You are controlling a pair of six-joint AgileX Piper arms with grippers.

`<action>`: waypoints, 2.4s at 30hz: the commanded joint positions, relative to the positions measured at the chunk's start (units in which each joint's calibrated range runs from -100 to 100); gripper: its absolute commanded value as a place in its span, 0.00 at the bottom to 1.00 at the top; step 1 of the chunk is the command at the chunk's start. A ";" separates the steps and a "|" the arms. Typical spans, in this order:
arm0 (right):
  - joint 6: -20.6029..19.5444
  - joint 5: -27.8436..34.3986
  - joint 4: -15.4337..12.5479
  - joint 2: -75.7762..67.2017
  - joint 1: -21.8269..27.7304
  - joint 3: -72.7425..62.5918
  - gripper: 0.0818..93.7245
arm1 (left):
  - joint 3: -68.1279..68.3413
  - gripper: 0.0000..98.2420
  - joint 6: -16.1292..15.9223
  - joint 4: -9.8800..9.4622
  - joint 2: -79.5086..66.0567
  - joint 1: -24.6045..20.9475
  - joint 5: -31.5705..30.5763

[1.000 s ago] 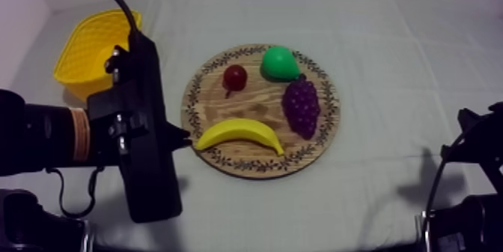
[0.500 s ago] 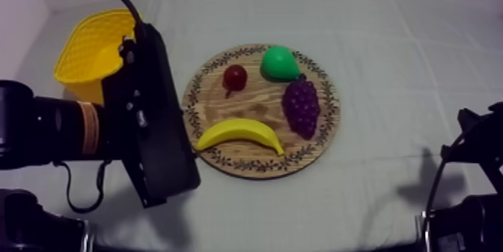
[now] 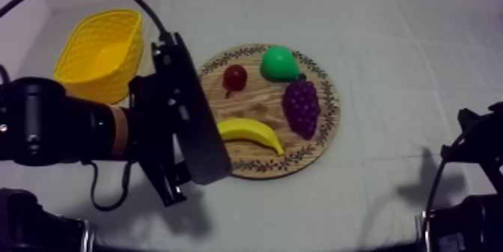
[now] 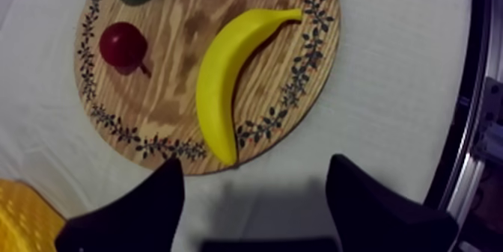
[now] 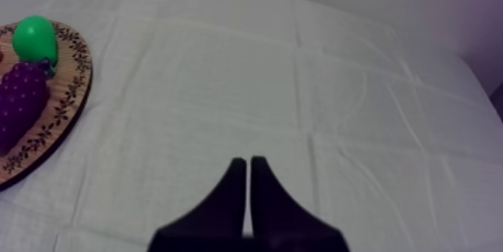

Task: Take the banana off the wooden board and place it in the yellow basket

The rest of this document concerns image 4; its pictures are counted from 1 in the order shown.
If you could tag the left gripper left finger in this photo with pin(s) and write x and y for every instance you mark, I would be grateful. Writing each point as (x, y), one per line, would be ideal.
(133, 218)

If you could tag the yellow toy banana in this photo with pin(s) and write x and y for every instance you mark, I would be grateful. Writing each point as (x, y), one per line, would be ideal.
(220, 77)

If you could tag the round wooden board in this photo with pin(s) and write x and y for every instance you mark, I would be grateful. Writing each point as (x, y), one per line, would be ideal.
(173, 73)

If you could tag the small red fruit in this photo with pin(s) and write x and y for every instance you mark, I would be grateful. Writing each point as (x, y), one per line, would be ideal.
(122, 45)

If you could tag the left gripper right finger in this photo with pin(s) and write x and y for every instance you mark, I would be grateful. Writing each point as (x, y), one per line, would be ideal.
(377, 214)

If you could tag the silver metal bar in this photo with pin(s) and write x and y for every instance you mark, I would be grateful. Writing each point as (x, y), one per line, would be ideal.
(471, 155)

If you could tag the yellow plastic basket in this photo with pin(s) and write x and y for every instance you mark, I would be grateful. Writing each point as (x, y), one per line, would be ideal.
(23, 218)

